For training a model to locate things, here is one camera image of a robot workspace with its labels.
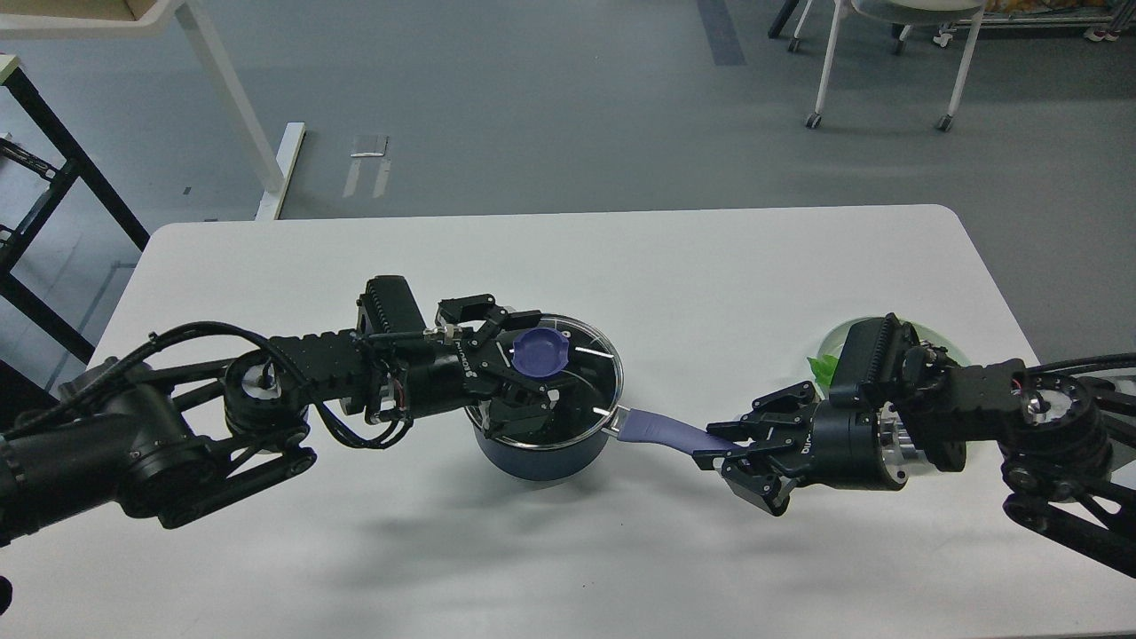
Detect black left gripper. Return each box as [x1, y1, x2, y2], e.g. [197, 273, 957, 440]
[390, 296, 563, 438]

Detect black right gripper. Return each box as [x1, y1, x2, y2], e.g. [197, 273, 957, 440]
[692, 382, 908, 517]

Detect glass pot lid purple knob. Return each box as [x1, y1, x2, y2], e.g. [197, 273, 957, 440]
[475, 313, 624, 447]

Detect dark blue saucepan purple handle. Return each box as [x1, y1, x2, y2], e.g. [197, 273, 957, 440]
[469, 313, 742, 482]

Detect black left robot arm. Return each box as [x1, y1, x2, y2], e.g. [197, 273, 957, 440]
[3, 275, 573, 543]

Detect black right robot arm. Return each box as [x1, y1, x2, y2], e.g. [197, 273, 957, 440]
[692, 314, 1133, 575]

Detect orange toy carrot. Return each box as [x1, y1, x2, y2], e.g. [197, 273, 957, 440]
[807, 352, 840, 389]

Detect white desk with legs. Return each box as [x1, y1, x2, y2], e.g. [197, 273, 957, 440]
[0, 0, 307, 221]

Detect white chair on casters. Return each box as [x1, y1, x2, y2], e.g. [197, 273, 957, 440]
[769, 0, 988, 132]

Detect black metal frame rack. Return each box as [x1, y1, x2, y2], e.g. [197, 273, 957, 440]
[1, 53, 150, 363]

